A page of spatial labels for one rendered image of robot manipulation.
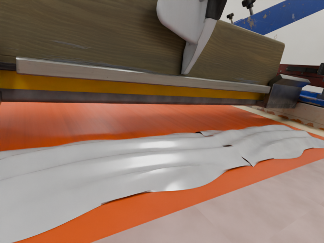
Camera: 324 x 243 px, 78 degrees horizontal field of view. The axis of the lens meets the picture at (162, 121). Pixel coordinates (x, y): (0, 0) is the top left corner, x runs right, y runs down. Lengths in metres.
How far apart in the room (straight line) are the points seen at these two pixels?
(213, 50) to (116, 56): 0.11
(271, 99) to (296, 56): 2.03
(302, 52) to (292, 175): 2.20
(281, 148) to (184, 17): 0.15
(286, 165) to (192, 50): 0.13
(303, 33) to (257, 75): 2.10
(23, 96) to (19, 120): 0.03
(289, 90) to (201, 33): 0.23
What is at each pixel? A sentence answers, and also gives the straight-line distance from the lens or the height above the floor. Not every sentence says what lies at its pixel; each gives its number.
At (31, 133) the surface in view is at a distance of 0.18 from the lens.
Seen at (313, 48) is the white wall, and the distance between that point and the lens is 2.34.
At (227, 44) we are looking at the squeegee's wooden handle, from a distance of 0.26.
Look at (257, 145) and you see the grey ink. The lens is 0.22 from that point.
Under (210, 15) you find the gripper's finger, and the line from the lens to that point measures 0.20.
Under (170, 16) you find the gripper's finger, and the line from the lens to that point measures 0.19.
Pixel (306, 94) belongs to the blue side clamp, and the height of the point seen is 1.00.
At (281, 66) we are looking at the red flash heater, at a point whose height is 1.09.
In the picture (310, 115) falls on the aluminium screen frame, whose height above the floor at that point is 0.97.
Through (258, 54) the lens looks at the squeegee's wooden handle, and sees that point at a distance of 0.31.
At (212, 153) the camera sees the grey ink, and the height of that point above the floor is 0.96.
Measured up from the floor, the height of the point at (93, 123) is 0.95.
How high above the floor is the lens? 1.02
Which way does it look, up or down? 17 degrees down
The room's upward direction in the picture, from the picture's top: 9 degrees clockwise
